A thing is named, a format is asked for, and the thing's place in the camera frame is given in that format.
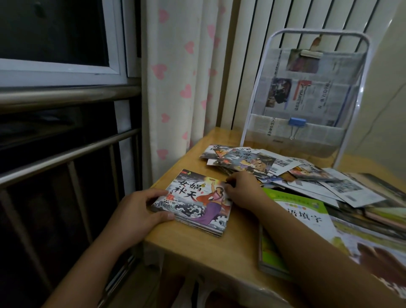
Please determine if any wooden bird clip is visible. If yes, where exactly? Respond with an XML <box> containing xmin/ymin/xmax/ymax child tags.
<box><xmin>299</xmin><ymin>35</ymin><xmax>324</xmax><ymax>59</ymax></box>

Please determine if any folded newspaper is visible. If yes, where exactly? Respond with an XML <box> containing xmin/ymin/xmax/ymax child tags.
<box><xmin>247</xmin><ymin>48</ymin><xmax>366</xmax><ymax>147</ymax></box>

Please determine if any metal window railing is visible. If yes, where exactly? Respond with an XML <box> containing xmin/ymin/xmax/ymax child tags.
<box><xmin>0</xmin><ymin>83</ymin><xmax>144</xmax><ymax>308</ymax></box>

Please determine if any white plastic bag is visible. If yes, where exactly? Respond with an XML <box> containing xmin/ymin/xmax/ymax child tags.
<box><xmin>171</xmin><ymin>275</ymin><xmax>224</xmax><ymax>308</ymax></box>

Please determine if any large illustrated picture book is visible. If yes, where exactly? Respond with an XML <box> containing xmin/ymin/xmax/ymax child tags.
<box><xmin>330</xmin><ymin>215</ymin><xmax>406</xmax><ymax>299</ymax></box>

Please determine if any green cover workbook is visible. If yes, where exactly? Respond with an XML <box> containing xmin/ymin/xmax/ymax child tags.
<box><xmin>258</xmin><ymin>187</ymin><xmax>337</xmax><ymax>281</ymax></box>

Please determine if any thin wall cable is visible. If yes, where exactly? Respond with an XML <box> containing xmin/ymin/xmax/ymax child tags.
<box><xmin>355</xmin><ymin>97</ymin><xmax>406</xmax><ymax>151</ymax></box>

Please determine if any person's right forearm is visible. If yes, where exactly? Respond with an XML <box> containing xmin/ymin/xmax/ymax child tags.
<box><xmin>254</xmin><ymin>198</ymin><xmax>406</xmax><ymax>308</ymax></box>

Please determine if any pile of scattered thin booklets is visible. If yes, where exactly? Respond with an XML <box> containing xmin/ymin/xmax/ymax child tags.
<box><xmin>200</xmin><ymin>144</ymin><xmax>386</xmax><ymax>209</ymax></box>

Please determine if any white curtain with pink hearts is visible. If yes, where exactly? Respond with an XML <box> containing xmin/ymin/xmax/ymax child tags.
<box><xmin>141</xmin><ymin>0</ymin><xmax>242</xmax><ymax>188</ymax></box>

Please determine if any stack of large flat books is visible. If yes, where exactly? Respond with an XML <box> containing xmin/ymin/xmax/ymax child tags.
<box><xmin>344</xmin><ymin>172</ymin><xmax>406</xmax><ymax>240</ymax></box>

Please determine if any white wire book rack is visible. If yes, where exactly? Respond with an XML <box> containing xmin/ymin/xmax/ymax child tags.
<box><xmin>240</xmin><ymin>28</ymin><xmax>372</xmax><ymax>169</ymax></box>

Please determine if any person's left hand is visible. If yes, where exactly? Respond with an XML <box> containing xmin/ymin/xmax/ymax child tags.
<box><xmin>107</xmin><ymin>188</ymin><xmax>175</xmax><ymax>247</ymax></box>

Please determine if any stack of small picture books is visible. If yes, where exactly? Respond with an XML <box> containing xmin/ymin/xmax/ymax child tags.
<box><xmin>150</xmin><ymin>169</ymin><xmax>233</xmax><ymax>237</ymax></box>

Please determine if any white window frame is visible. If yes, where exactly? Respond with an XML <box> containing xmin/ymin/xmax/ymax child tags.
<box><xmin>0</xmin><ymin>0</ymin><xmax>141</xmax><ymax>88</ymax></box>

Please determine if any white ribbed radiator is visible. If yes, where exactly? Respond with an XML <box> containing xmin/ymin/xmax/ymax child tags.
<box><xmin>218</xmin><ymin>0</ymin><xmax>398</xmax><ymax>135</ymax></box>

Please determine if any blue binder clip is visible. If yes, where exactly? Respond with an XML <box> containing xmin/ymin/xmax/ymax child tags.
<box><xmin>288</xmin><ymin>117</ymin><xmax>307</xmax><ymax>140</ymax></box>

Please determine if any person's left forearm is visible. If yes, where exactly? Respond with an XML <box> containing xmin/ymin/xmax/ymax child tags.
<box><xmin>41</xmin><ymin>227</ymin><xmax>135</xmax><ymax>308</ymax></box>

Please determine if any person's right hand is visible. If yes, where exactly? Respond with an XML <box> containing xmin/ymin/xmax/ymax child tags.
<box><xmin>225</xmin><ymin>171</ymin><xmax>271</xmax><ymax>212</ymax></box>

